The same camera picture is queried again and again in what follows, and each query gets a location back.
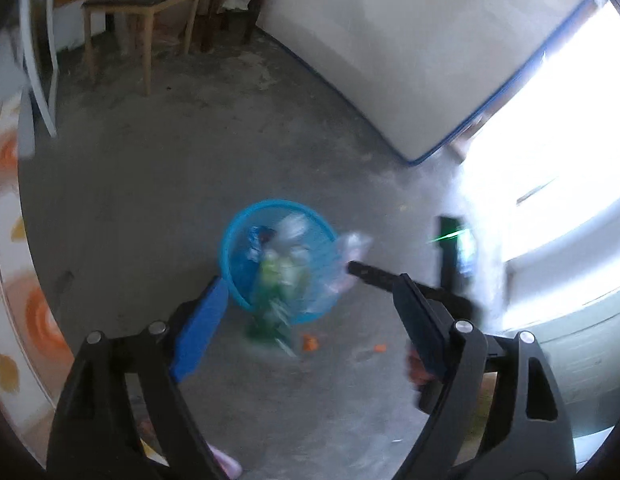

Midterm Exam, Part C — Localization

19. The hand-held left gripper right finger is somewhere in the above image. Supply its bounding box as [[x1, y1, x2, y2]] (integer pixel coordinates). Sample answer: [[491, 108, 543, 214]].
[[392, 273, 576, 480]]

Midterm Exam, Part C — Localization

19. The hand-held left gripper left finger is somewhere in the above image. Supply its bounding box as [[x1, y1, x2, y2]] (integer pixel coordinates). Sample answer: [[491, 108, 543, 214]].
[[46, 275, 231, 480]]

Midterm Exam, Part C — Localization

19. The crumpled clear plastic wrapper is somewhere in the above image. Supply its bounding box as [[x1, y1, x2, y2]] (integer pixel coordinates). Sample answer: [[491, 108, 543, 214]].
[[275, 212, 311, 247]]

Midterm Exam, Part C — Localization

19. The person's pink shoe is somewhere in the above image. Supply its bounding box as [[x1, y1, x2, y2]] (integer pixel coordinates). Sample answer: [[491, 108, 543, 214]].
[[210, 447, 243, 478]]

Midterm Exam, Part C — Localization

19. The blue plastic mesh basket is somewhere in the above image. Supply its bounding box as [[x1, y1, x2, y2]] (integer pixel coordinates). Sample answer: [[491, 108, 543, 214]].
[[220, 200, 343, 325]]

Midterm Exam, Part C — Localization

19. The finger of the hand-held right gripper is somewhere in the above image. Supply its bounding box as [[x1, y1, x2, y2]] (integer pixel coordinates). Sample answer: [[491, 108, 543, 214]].
[[346, 259, 403, 293]]

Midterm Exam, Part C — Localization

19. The clear plastic bag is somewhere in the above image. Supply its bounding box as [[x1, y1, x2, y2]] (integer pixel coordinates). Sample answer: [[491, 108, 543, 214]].
[[310, 231, 375, 313]]

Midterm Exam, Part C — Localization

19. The printed floral tablecloth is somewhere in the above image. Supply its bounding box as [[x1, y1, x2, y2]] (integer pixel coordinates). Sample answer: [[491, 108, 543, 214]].
[[0, 92, 76, 466]]

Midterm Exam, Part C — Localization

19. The white mattress with blue edge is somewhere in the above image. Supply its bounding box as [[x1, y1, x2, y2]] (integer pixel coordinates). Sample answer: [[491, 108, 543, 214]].
[[255, 0, 603, 165]]

